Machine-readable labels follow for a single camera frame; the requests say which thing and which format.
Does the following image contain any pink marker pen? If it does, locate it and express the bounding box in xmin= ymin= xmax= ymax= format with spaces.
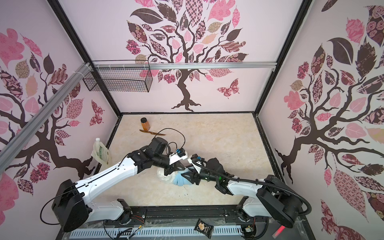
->
xmin=272 ymin=226 xmax=286 ymax=239

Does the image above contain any small dark snack packet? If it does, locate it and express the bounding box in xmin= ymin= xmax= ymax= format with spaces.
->
xmin=194 ymin=219 xmax=214 ymax=239

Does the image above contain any brown wooden spoon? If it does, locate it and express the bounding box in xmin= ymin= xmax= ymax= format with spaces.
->
xmin=139 ymin=129 xmax=166 ymax=136

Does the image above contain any rear aluminium frame bar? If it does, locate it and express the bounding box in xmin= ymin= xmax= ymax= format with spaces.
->
xmin=94 ymin=62 xmax=277 ymax=70

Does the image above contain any left aluminium frame bar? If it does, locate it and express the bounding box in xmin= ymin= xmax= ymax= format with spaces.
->
xmin=1 ymin=63 xmax=91 ymax=173

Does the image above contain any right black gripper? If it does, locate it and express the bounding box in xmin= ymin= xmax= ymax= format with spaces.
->
xmin=182 ymin=163 xmax=220 ymax=185

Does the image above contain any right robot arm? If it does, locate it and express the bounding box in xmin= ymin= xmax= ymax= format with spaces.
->
xmin=181 ymin=155 xmax=304 ymax=228

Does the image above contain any light blue bear hoodie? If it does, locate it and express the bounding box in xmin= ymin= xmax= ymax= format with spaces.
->
xmin=173 ymin=170 xmax=192 ymax=187

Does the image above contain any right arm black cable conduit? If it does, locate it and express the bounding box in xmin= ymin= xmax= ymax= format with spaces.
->
xmin=191 ymin=157 xmax=312 ymax=216

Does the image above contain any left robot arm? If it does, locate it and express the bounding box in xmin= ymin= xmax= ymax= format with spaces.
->
xmin=52 ymin=137 xmax=188 ymax=233

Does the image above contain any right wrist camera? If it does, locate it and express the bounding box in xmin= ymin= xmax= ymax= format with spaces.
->
xmin=188 ymin=154 xmax=202 ymax=173

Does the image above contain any white green pouch bottle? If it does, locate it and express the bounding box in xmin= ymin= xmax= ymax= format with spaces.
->
xmin=91 ymin=138 xmax=112 ymax=167

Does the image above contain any black wire basket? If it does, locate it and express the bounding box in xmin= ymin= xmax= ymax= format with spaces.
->
xmin=83 ymin=60 xmax=154 ymax=93

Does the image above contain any white teddy bear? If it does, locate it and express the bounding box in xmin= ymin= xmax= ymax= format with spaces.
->
xmin=157 ymin=168 xmax=177 ymax=184

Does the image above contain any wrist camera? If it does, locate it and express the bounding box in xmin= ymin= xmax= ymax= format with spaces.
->
xmin=169 ymin=149 xmax=188 ymax=165
xmin=188 ymin=154 xmax=202 ymax=173

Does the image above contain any amber bottle black cap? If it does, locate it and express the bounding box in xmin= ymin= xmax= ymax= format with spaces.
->
xmin=141 ymin=118 xmax=151 ymax=131

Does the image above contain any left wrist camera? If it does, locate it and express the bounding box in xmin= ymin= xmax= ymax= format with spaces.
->
xmin=169 ymin=149 xmax=188 ymax=165

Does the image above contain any white slotted cable duct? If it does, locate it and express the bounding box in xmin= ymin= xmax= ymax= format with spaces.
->
xmin=69 ymin=225 xmax=243 ymax=240

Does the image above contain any aluminium frame bar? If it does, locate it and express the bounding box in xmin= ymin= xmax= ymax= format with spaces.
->
xmin=1 ymin=63 xmax=91 ymax=173
xmin=94 ymin=62 xmax=277 ymax=70

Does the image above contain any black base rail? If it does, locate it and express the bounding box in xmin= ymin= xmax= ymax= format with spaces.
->
xmin=89 ymin=204 xmax=271 ymax=226

